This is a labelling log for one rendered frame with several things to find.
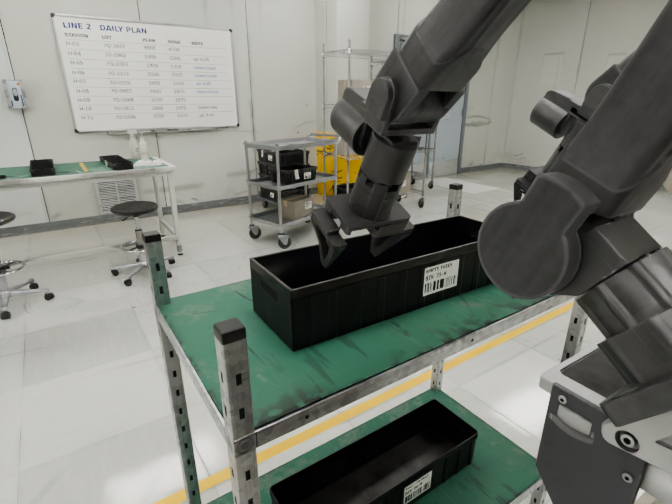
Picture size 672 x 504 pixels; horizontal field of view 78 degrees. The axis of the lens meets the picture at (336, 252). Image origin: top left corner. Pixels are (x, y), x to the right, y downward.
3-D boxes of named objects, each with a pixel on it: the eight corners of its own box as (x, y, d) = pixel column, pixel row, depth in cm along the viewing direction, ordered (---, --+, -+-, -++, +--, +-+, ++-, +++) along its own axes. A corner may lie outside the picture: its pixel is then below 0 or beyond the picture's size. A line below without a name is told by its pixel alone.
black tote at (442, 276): (293, 352, 69) (290, 291, 65) (253, 310, 83) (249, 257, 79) (511, 277, 98) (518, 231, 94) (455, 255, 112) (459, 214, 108)
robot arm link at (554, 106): (616, 89, 62) (643, 90, 67) (556, 57, 69) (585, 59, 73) (567, 158, 70) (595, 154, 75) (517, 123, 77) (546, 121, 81)
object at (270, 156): (257, 207, 546) (253, 148, 520) (287, 202, 572) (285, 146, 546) (282, 218, 498) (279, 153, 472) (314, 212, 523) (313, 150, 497)
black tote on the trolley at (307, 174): (288, 186, 393) (288, 171, 388) (268, 182, 412) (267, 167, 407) (318, 180, 421) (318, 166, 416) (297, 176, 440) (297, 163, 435)
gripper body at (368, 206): (321, 207, 56) (335, 159, 51) (382, 198, 61) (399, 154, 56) (345, 239, 52) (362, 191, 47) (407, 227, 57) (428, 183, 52)
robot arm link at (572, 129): (603, 128, 67) (621, 126, 69) (568, 107, 70) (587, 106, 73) (576, 165, 71) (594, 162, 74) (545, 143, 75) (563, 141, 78)
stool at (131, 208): (98, 276, 335) (83, 207, 316) (155, 256, 376) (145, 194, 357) (137, 292, 308) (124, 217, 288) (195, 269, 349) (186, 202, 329)
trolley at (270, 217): (246, 239, 423) (238, 137, 388) (310, 220, 486) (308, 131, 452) (282, 251, 389) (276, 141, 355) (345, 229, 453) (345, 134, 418)
